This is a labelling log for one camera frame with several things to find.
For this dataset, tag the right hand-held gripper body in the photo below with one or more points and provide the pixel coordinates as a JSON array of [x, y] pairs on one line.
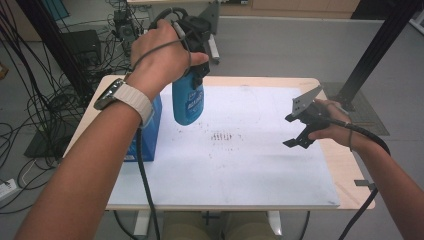
[[308, 103]]

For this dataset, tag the grey metal clamp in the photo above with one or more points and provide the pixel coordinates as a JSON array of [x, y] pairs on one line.
[[363, 183]]

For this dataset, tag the person's right hand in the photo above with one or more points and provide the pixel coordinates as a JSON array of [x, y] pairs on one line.
[[340, 131]]

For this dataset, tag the black metal frame post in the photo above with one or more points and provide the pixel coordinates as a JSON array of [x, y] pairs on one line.
[[56, 43], [380, 43]]

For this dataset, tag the person's olive trousers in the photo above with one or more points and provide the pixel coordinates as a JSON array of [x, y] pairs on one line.
[[186, 230]]

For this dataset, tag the blue plastic bottle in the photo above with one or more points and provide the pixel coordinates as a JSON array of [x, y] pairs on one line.
[[186, 106]]

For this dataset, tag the person's left hand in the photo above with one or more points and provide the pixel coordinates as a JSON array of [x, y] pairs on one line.
[[160, 63]]

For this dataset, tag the light wooden cabinet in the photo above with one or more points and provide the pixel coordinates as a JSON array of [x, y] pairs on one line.
[[300, 8]]

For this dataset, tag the blue cardboard box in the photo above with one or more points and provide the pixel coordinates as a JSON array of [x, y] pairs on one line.
[[150, 133]]

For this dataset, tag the black computer case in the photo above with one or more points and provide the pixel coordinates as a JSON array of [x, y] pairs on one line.
[[81, 46]]

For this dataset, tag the wooden table with white legs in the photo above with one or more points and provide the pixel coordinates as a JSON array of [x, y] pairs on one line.
[[343, 173]]

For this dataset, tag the teal panel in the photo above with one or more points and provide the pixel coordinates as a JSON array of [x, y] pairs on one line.
[[55, 8]]

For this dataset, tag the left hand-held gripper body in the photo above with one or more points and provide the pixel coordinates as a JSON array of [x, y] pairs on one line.
[[198, 33]]

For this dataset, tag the black electronic device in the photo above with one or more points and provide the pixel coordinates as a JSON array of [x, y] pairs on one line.
[[123, 30]]

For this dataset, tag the white power strip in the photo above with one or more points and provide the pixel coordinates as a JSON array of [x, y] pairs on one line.
[[8, 190]]

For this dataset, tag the silver watch with beige band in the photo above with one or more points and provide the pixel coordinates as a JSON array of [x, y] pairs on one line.
[[133, 96]]

